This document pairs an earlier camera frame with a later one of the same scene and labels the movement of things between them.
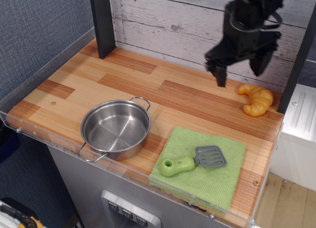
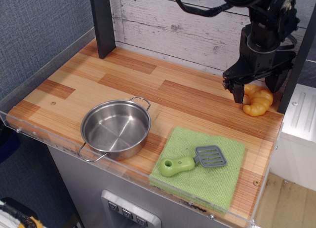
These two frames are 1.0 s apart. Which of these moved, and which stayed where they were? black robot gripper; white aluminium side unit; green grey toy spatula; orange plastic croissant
Moved: black robot gripper
Stayed: orange plastic croissant; green grey toy spatula; white aluminium side unit
